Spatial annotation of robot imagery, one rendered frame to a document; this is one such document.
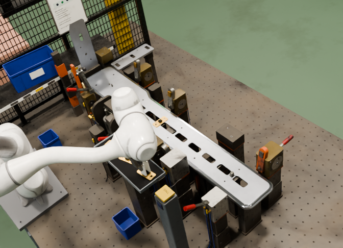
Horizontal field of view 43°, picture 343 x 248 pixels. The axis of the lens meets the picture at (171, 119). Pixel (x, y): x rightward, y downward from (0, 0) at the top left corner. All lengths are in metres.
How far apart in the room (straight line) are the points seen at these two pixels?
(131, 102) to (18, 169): 0.47
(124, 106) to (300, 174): 1.19
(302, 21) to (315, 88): 1.10
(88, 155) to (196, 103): 1.43
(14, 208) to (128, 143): 1.17
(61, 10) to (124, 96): 1.49
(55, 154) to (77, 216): 0.87
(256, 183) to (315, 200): 0.43
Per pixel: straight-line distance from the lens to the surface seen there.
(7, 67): 2.87
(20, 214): 2.47
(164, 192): 1.78
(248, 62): 4.29
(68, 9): 2.94
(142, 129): 1.43
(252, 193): 1.93
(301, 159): 2.46
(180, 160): 1.94
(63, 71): 2.75
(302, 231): 2.20
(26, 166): 1.63
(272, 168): 2.03
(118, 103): 1.51
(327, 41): 4.58
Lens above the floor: 2.56
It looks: 43 degrees down
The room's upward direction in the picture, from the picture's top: 12 degrees counter-clockwise
